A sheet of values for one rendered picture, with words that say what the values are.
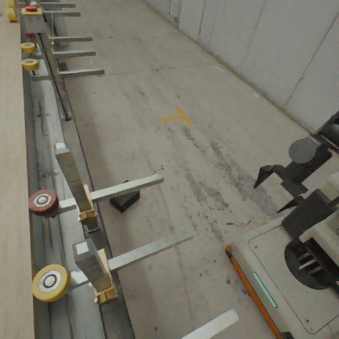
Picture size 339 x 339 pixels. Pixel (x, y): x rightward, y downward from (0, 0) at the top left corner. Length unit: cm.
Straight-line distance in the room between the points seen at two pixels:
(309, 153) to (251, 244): 98
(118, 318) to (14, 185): 54
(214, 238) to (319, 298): 67
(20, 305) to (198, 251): 120
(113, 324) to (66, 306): 20
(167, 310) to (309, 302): 78
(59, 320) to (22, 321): 28
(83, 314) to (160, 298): 70
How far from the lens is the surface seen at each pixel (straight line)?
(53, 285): 65
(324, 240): 102
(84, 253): 43
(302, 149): 57
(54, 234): 103
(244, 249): 143
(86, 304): 91
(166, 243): 71
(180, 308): 153
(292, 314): 144
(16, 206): 80
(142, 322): 151
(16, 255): 72
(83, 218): 75
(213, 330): 68
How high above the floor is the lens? 150
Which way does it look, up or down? 49 degrees down
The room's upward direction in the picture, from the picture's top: 9 degrees clockwise
